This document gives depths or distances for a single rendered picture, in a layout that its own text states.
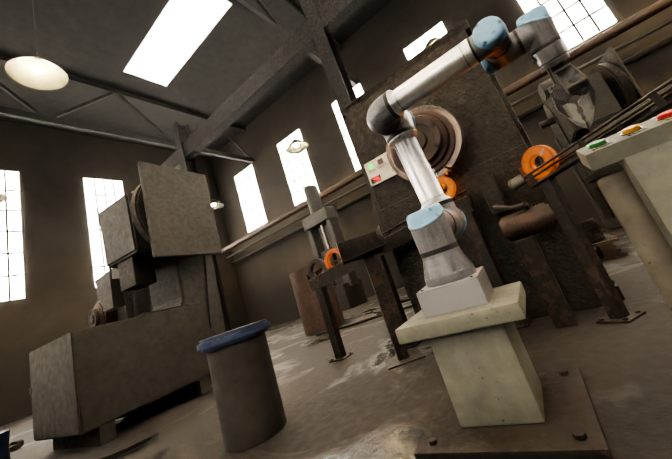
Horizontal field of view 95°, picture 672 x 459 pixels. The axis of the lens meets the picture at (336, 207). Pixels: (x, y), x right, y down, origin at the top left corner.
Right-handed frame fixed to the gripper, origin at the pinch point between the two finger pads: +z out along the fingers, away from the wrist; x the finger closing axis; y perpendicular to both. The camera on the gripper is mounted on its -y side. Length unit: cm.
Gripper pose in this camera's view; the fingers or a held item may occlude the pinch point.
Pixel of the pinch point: (587, 123)
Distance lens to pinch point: 114.1
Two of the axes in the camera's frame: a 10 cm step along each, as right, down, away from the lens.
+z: 4.8, 8.7, 0.5
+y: 4.3, -2.8, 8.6
